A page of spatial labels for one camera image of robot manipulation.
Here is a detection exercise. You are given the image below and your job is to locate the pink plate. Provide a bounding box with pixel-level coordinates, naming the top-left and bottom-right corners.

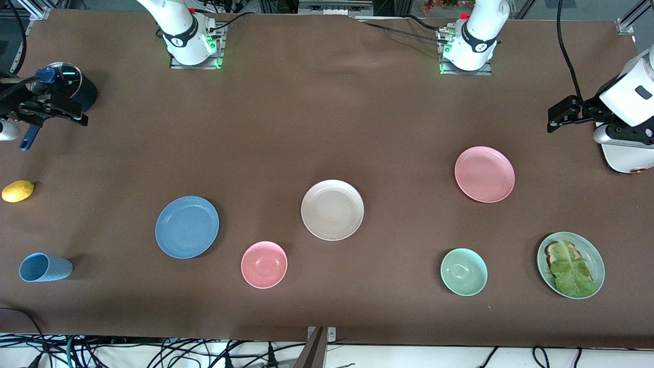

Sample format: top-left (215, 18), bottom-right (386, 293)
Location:
top-left (454, 146), bottom-right (516, 203)

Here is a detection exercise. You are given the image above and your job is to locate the blue plate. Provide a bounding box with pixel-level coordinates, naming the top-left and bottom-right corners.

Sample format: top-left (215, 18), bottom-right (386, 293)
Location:
top-left (155, 196), bottom-right (220, 259)

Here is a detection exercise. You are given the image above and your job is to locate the glass lid with blue knob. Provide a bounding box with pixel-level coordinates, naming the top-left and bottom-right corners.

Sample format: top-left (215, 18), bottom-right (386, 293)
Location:
top-left (28, 61), bottom-right (83, 102)

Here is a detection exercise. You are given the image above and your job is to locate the dark blue saucepan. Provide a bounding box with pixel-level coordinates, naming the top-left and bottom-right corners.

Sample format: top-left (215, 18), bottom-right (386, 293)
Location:
top-left (19, 61), bottom-right (99, 152)

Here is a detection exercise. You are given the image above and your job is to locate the white toaster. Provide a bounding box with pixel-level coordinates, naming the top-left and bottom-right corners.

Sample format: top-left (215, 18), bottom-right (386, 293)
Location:
top-left (599, 142), bottom-right (654, 174)

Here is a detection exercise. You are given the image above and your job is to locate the yellow lemon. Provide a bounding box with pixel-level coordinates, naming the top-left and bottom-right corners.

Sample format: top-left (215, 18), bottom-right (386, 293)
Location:
top-left (2, 180), bottom-right (35, 203)

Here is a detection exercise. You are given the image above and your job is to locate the toast slice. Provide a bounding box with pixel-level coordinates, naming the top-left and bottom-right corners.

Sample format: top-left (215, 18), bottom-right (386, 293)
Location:
top-left (545, 241), bottom-right (580, 266)

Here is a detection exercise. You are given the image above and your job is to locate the green plate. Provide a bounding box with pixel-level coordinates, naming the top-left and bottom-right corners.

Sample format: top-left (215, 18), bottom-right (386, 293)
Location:
top-left (536, 232), bottom-right (605, 300)

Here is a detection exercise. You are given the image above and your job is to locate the blue plastic cup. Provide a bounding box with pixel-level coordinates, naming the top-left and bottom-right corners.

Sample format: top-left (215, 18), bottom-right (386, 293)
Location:
top-left (19, 252), bottom-right (74, 283)

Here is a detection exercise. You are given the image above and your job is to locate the green lettuce leaf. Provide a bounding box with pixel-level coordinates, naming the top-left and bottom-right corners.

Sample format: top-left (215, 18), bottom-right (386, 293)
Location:
top-left (549, 240), bottom-right (597, 298)

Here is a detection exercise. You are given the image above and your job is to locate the green bowl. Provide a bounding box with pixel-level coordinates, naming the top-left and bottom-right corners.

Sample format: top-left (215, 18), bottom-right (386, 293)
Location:
top-left (440, 248), bottom-right (488, 296)

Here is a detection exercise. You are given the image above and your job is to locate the brown table cloth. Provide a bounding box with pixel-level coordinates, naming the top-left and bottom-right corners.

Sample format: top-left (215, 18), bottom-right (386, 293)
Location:
top-left (0, 8), bottom-right (654, 349)

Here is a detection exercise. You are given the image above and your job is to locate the beige plate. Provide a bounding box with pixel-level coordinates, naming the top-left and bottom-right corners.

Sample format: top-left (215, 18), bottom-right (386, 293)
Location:
top-left (300, 179), bottom-right (365, 241)

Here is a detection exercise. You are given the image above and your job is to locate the grey metal box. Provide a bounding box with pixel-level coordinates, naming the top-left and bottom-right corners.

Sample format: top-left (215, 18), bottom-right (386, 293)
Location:
top-left (298, 0), bottom-right (375, 16)

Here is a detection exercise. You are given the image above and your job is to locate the pink bowl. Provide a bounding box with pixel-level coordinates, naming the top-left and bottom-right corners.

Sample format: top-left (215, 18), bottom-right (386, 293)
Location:
top-left (241, 241), bottom-right (288, 289)

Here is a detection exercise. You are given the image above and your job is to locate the brown wooden pole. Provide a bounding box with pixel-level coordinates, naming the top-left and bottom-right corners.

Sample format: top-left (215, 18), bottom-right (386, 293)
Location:
top-left (294, 327), bottom-right (328, 368)

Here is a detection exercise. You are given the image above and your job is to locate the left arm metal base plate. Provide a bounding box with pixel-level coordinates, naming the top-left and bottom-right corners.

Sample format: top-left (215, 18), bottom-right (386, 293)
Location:
top-left (438, 28), bottom-right (494, 76)

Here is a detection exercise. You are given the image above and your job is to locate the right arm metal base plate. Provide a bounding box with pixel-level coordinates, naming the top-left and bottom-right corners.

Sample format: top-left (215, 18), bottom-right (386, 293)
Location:
top-left (170, 21), bottom-right (226, 70)

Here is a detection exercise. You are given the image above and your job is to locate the black base cable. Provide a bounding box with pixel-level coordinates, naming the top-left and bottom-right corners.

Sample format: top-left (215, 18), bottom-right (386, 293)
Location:
top-left (360, 21), bottom-right (445, 42)
top-left (207, 10), bottom-right (261, 32)
top-left (358, 14), bottom-right (445, 31)

